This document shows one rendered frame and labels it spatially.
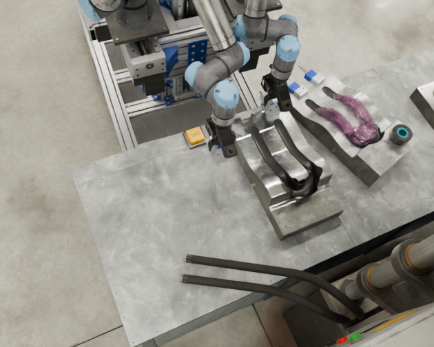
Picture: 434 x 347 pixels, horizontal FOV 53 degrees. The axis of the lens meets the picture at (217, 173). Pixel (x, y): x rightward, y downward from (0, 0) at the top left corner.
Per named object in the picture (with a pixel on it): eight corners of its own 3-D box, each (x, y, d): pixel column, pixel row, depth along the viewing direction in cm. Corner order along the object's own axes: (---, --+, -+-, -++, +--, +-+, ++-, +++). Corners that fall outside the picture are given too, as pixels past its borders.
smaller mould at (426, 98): (408, 96, 196) (416, 87, 190) (435, 87, 200) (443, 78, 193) (435, 132, 189) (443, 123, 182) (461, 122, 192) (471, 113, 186)
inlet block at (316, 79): (293, 71, 193) (296, 64, 189) (301, 66, 195) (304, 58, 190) (314, 91, 190) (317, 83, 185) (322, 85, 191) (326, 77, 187)
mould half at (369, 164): (282, 106, 188) (287, 90, 178) (322, 76, 197) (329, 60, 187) (368, 187, 174) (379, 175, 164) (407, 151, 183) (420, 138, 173)
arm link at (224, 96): (226, 72, 130) (246, 90, 128) (222, 94, 140) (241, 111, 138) (207, 87, 128) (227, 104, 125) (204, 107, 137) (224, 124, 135)
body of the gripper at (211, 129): (223, 122, 155) (226, 102, 144) (233, 141, 152) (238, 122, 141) (204, 128, 153) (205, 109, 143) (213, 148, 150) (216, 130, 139)
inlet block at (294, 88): (276, 84, 190) (278, 76, 185) (284, 78, 191) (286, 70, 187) (297, 103, 186) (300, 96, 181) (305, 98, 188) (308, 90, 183)
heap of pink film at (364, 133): (310, 111, 181) (315, 100, 174) (337, 90, 187) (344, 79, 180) (356, 154, 174) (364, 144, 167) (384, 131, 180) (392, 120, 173)
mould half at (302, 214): (224, 133, 180) (228, 115, 168) (279, 114, 186) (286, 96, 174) (280, 241, 162) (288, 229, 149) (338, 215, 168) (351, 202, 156)
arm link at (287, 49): (302, 33, 145) (302, 53, 141) (294, 56, 155) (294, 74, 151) (279, 30, 145) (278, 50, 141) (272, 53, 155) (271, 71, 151)
